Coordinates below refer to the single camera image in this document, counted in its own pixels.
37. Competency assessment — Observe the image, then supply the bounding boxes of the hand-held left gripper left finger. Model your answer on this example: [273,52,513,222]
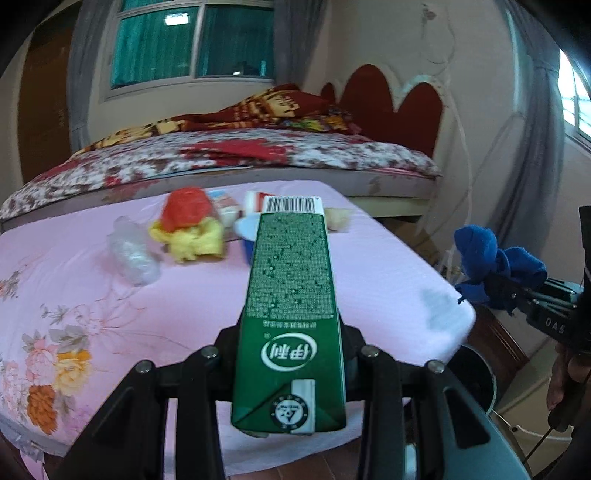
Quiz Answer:
[53,323,242,480]

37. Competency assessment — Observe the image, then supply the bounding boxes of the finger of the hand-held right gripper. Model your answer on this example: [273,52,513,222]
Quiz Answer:
[489,288,539,320]
[487,272,551,301]

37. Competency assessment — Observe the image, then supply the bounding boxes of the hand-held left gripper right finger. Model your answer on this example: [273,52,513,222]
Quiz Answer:
[339,315,532,480]

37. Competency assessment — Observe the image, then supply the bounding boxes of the blue cloth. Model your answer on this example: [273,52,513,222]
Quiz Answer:
[454,224,548,317]

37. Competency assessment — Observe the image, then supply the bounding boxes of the black trash bin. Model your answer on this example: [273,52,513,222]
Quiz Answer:
[447,344,498,412]

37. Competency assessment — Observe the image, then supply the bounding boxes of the green milk carton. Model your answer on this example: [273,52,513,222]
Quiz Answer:
[231,196,347,437]

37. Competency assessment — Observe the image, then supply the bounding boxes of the person's right hand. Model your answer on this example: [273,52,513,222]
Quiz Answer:
[547,344,591,419]

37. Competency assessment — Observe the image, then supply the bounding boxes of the pink floral tablecloth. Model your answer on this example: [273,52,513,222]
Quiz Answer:
[0,181,476,479]

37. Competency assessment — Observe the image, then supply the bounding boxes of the yellow plastic bag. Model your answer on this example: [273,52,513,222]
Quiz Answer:
[148,217,228,265]

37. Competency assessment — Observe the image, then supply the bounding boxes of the blue plastic bowl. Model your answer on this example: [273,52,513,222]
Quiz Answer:
[233,213,259,267]

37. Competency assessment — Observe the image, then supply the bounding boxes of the crumpled clear plastic bottle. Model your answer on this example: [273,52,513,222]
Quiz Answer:
[107,216,162,285]

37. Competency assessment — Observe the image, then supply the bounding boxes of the grey curtain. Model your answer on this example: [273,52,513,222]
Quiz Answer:
[502,0,574,278]
[272,0,306,92]
[69,0,122,154]

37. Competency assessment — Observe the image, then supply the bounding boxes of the crumpled tissue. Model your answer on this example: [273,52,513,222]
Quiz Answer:
[323,207,354,234]

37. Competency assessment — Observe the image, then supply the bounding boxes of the white pink snack packet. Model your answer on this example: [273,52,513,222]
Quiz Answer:
[208,188,243,230]

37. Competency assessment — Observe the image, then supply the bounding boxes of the bright side window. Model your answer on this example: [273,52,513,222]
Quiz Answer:
[558,48,591,149]

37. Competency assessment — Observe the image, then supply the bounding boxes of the bed with floral sheet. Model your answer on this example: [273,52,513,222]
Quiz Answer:
[0,128,444,232]

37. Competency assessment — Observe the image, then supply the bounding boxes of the red white headboard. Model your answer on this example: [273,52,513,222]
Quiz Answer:
[320,65,456,158]

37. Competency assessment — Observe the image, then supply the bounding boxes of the red patterned blanket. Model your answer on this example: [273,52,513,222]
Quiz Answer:
[69,83,366,154]

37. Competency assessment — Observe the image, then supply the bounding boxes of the wooden door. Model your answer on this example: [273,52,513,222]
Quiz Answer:
[17,23,75,184]

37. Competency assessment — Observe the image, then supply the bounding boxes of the window with green curtain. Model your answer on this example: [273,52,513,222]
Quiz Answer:
[103,0,279,100]

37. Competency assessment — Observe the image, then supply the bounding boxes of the white wall cable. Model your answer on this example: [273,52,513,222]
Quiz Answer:
[454,110,474,223]

